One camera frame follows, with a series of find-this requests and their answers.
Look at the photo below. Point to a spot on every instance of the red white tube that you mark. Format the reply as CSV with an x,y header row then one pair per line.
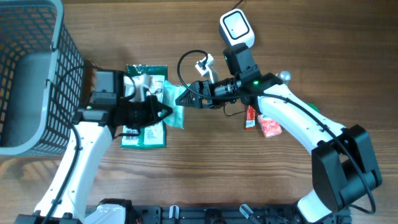
x,y
250,118

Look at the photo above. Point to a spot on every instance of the light teal sachet pack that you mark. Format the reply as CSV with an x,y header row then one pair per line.
x,y
171,93

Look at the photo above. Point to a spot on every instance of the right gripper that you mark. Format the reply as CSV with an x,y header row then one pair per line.
x,y
211,103

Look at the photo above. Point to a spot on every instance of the green lid jar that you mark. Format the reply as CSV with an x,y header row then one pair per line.
x,y
313,107

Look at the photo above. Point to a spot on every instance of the dark grey mesh basket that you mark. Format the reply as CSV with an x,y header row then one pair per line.
x,y
41,78

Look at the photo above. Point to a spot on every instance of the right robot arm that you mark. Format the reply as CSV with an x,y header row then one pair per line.
x,y
344,166

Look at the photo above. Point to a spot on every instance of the green package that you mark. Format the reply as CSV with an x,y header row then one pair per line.
x,y
152,136

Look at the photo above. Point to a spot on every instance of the white barcode scanner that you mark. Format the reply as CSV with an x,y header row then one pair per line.
x,y
235,29

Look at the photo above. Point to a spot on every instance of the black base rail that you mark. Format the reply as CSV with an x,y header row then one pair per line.
x,y
280,213

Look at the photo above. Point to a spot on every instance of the small yellow bottle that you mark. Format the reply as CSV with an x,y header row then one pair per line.
x,y
285,76

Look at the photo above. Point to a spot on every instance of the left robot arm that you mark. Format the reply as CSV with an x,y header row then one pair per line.
x,y
118,100

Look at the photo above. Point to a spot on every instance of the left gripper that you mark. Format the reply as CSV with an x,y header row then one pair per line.
x,y
152,103

